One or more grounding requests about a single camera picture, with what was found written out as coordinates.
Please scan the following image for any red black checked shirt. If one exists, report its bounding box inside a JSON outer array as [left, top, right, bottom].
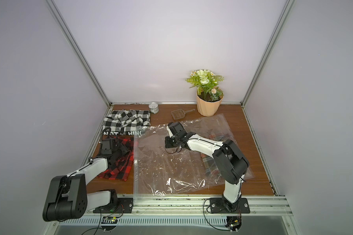
[[97, 137, 134, 181]]

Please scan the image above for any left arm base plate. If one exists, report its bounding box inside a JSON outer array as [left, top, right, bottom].
[[93, 197, 133, 214]]

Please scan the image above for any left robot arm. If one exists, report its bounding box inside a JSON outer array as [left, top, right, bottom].
[[42, 137, 134, 222]]

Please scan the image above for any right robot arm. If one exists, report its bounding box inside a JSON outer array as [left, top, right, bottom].
[[165, 122, 250, 208]]

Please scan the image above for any black white checked shirt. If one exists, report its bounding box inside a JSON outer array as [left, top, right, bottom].
[[103, 110, 151, 135]]

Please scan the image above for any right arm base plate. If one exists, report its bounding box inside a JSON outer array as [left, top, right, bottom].
[[208, 198, 251, 214]]

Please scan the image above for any multicolour tartan shirt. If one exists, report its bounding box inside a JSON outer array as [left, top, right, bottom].
[[201, 133, 233, 180]]

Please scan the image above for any small labelled tin can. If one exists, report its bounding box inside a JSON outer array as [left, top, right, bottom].
[[149, 102, 159, 114]]

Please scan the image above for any potted artificial flower plant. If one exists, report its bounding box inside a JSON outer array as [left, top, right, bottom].
[[186, 70, 224, 117]]

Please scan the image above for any clear plastic vacuum bag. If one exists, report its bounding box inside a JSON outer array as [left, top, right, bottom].
[[133, 114, 255, 200]]

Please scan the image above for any aluminium rail frame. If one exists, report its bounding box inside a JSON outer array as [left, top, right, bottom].
[[43, 195, 301, 235]]

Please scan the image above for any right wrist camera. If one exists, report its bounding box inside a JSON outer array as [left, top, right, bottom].
[[166, 126, 174, 138]]

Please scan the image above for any brown plastic scoop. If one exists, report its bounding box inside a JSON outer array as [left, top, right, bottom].
[[171, 109, 195, 120]]

